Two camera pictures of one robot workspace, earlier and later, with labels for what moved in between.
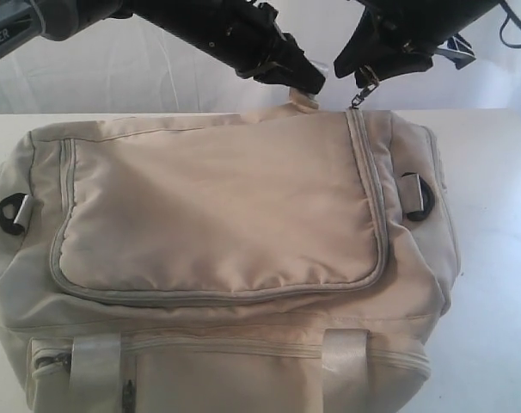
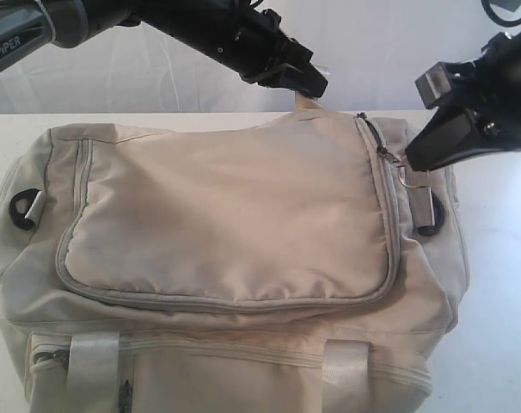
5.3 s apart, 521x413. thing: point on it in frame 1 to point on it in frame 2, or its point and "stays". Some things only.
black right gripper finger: x=398 y=62 to x=517 y=146
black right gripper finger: x=363 y=49 to x=450 y=126
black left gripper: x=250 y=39 stays
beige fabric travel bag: x=287 y=261 stays
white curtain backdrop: x=131 y=67 stays
